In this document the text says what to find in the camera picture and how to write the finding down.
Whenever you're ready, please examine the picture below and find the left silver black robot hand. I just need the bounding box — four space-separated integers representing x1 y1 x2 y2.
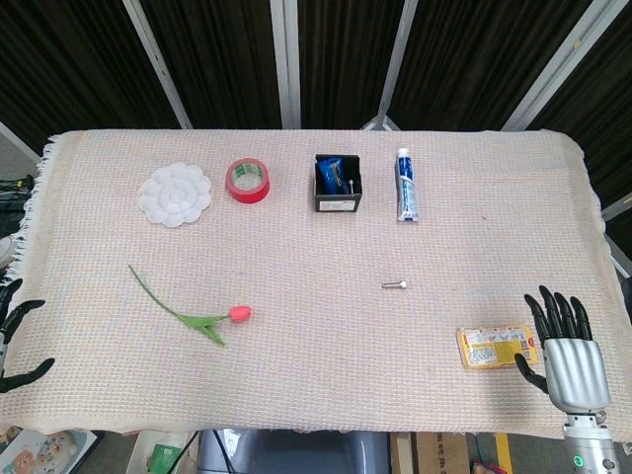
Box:
0 277 56 395

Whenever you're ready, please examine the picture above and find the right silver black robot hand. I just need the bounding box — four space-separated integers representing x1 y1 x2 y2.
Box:
513 284 611 414

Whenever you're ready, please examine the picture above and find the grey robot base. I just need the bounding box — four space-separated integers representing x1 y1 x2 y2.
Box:
197 428 394 474

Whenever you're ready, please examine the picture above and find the yellow snack package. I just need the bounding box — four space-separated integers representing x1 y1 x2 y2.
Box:
455 323 539 370

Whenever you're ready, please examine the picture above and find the colourful printed box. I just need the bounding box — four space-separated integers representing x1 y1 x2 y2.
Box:
0 427 100 474

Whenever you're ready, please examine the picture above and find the brown cardboard box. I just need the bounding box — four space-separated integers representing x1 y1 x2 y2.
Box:
389 432 470 474

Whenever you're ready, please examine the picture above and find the white flower-shaped paint palette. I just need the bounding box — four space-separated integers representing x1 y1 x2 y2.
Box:
137 164 213 228

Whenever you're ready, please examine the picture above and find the green paper packet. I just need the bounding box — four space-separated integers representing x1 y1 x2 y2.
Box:
147 442 175 468

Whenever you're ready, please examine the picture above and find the artificial pink tulip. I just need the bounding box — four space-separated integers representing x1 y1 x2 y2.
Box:
127 264 253 348

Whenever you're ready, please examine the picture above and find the white blue toothpaste tube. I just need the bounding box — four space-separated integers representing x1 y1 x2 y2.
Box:
394 147 423 223

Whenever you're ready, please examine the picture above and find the beige woven tablecloth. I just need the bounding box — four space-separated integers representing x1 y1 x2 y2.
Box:
0 128 609 440

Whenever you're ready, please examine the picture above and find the red adhesive tape roll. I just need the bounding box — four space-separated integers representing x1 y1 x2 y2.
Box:
225 158 272 204

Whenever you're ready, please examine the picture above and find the black open cardboard box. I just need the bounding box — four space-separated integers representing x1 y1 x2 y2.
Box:
313 153 365 214

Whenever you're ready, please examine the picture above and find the blue foil packet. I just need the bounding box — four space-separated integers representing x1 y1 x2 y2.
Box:
316 157 350 196

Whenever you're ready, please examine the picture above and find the white aluminium frame post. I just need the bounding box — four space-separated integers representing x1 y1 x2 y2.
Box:
121 0 194 130
501 0 632 132
362 0 422 132
269 0 303 130

